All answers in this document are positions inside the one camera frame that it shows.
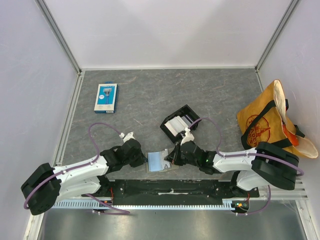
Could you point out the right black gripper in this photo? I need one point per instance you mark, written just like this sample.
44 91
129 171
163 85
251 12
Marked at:
178 155

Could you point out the white card stack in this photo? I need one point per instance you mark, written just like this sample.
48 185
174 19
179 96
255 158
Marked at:
177 124

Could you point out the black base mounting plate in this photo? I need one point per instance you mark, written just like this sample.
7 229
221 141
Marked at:
171 192

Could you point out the blue razor package box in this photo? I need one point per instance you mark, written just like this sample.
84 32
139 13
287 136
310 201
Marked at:
106 98

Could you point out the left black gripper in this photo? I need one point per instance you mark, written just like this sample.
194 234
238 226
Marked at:
140 160

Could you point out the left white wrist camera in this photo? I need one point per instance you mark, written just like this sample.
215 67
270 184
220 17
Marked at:
127 137

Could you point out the black plastic card box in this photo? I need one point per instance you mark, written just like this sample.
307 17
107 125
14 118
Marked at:
183 111

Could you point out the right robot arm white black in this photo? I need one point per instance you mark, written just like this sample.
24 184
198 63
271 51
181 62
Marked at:
265 164

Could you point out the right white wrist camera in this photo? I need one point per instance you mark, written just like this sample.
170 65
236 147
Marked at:
187 136

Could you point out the grey slotted cable duct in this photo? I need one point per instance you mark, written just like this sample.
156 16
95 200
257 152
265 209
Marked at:
90 204

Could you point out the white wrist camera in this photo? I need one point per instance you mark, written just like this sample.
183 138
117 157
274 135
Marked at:
127 137
187 136

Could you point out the grey card holder wallet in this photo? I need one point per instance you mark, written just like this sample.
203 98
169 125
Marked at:
156 161

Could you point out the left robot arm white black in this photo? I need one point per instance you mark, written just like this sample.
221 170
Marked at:
49 185

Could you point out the yellow tote bag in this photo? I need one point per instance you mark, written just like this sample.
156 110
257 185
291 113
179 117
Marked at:
265 120

